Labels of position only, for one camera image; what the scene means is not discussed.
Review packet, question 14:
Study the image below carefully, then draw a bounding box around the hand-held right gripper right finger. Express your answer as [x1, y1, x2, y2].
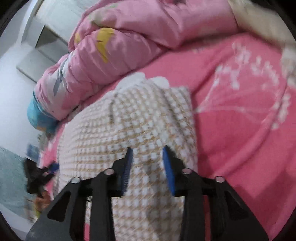
[162, 146, 270, 241]

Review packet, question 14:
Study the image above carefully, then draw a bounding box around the pink floral duvet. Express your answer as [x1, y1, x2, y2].
[26, 0, 239, 135]

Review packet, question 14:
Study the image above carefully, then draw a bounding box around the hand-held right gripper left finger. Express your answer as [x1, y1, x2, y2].
[25, 147, 134, 241]

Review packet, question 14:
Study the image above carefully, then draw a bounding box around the pink printed bed blanket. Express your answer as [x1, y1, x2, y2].
[39, 32, 296, 241]

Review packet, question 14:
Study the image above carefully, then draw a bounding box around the beige garment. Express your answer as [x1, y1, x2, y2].
[228, 0, 293, 50]

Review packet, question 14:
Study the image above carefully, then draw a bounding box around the beige houndstooth knit coat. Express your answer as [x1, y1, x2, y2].
[53, 79, 200, 241]

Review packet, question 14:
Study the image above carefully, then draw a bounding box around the teal floor mat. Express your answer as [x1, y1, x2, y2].
[0, 147, 36, 210]

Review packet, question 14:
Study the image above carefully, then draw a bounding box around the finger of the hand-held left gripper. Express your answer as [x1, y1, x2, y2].
[40, 162, 60, 181]

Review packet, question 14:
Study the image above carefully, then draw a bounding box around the white wardrobe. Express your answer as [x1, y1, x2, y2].
[16, 0, 78, 82]

